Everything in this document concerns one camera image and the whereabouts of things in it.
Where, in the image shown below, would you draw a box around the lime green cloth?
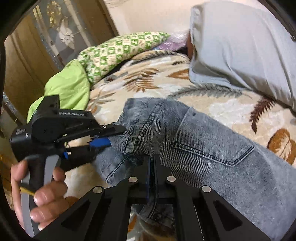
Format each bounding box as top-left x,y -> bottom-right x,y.
26,59 -> 91,123

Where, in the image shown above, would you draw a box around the person's left hand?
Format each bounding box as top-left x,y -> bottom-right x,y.
11,160 -> 78,230

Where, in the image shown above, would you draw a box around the light grey pillow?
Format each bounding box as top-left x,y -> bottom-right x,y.
189,1 -> 295,108

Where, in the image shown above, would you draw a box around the leaf pattern beige blanket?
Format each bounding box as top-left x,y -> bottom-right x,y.
66,51 -> 295,198

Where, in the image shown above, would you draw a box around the grey-blue denim pants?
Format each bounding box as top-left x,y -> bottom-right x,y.
93,98 -> 295,240

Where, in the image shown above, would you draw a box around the green white patterned quilt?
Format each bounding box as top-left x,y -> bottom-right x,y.
77,32 -> 170,85

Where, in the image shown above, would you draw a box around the purple plastic bag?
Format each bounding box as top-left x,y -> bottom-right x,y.
156,30 -> 189,51

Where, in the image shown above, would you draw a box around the wooden cabinet with glass door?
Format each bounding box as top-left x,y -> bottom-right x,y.
3,1 -> 118,125

